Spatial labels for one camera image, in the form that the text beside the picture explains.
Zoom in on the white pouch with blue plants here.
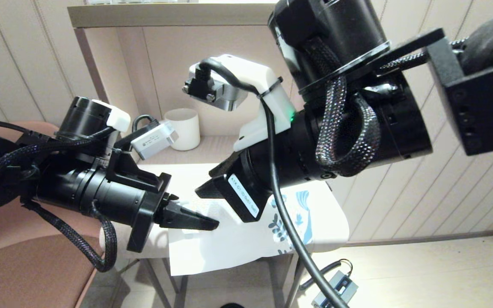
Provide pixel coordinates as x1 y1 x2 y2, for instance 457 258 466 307
169 188 314 276

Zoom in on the white ribbed mug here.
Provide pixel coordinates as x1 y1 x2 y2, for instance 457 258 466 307
164 108 201 151

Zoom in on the grey power adapter brick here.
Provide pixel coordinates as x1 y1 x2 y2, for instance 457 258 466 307
312 270 358 308

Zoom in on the brown upholstered chair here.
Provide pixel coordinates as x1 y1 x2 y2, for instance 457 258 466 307
0 122 114 308

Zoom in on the light wooden shelf desk unit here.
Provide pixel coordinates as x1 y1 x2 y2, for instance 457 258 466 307
67 3 307 172

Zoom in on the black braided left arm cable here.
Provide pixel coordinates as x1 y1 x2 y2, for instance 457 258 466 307
0 133 118 273

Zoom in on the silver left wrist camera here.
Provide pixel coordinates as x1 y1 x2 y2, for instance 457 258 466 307
131 121 180 161

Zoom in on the speckled braided right arm cable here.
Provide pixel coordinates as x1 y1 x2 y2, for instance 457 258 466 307
302 36 465 177

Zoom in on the black left camera cable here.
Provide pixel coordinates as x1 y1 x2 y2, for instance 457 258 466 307
132 115 160 134

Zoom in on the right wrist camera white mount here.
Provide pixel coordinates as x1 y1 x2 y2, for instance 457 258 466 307
182 54 295 153

